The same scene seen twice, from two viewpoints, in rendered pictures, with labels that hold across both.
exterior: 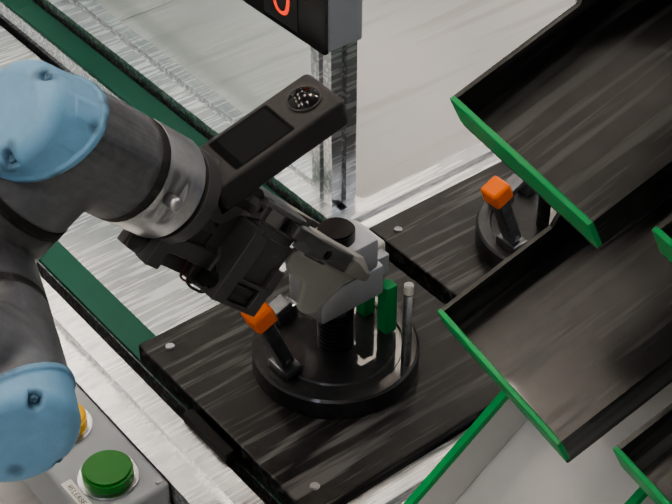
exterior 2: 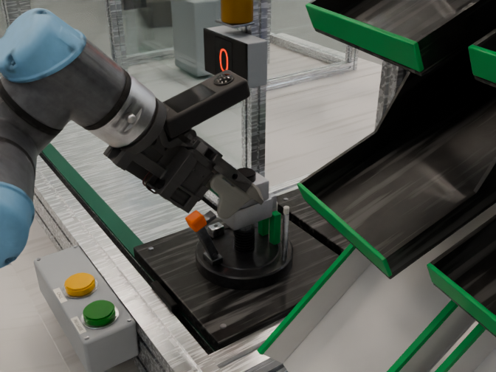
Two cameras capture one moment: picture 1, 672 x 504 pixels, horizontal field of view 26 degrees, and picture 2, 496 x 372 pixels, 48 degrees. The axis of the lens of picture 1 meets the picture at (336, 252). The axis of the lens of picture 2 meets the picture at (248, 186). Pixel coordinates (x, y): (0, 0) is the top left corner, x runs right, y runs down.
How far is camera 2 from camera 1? 0.43 m
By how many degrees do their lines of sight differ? 11
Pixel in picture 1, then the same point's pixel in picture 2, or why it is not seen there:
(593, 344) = (407, 201)
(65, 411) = (10, 215)
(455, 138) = not seen: hidden behind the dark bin
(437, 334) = (304, 249)
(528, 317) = (359, 189)
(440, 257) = (308, 212)
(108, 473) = (98, 312)
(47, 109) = (37, 28)
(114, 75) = not seen: hidden behind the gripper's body
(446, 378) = (308, 271)
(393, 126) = (288, 169)
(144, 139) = (111, 71)
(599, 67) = not seen: outside the picture
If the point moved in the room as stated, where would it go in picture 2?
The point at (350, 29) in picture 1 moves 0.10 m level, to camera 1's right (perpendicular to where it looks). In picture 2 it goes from (260, 77) to (325, 78)
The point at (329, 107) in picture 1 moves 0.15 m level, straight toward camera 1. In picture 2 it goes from (238, 83) to (225, 134)
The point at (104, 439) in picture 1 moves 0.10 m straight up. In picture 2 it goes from (102, 295) to (93, 233)
